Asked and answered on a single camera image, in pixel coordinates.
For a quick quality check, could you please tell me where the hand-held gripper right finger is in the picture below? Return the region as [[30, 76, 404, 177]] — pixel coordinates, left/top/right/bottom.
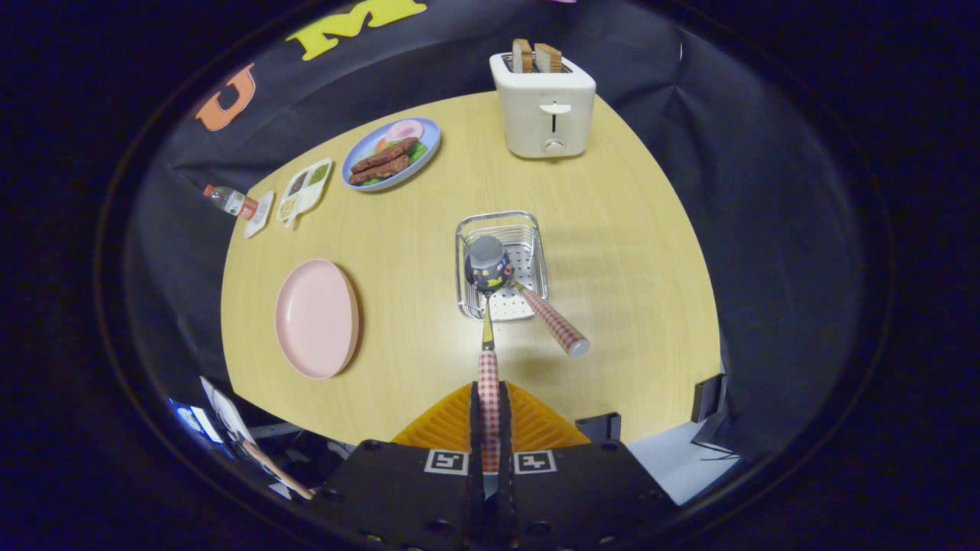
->
[[494, 381, 678, 551]]

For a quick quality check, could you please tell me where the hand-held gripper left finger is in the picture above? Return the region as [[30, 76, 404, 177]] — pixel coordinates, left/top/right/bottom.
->
[[310, 381, 491, 551]]

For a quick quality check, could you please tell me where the fork with red checked handle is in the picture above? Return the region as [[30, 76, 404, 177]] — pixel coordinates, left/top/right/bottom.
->
[[509, 279, 590, 359]]

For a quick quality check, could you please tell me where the spoon with red checked handle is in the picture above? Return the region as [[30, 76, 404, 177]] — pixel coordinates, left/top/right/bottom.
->
[[465, 236, 514, 474]]

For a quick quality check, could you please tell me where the pink plate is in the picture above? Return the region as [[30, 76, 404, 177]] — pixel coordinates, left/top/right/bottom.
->
[[274, 258, 361, 380]]

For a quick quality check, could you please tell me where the white paper sheet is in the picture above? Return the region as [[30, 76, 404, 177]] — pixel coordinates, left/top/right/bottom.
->
[[201, 377, 257, 446]]

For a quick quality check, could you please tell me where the white divided tray of beans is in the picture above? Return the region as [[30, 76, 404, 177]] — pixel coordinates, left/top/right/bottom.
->
[[276, 158, 335, 228]]

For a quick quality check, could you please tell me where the small white dish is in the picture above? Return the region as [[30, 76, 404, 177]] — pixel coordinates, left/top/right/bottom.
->
[[243, 191, 275, 239]]

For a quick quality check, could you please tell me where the brown meat strip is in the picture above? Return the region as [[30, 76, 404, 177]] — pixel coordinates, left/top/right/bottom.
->
[[351, 137, 420, 174], [348, 155, 412, 186]]

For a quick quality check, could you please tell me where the clear water bottle red label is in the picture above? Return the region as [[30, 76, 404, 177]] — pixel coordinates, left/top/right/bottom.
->
[[203, 184, 260, 220]]

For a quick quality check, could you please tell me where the blue plate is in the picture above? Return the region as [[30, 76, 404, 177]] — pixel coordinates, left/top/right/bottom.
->
[[341, 117, 442, 192]]

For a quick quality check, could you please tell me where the cream toaster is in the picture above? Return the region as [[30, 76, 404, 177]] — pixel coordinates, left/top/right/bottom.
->
[[490, 52, 597, 160]]

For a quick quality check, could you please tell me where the black table bracket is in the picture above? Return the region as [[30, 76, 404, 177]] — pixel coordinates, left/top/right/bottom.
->
[[576, 413, 621, 443], [693, 373, 727, 423]]

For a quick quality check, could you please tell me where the metal wire basket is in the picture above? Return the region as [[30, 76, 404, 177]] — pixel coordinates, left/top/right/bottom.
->
[[456, 210, 550, 322]]

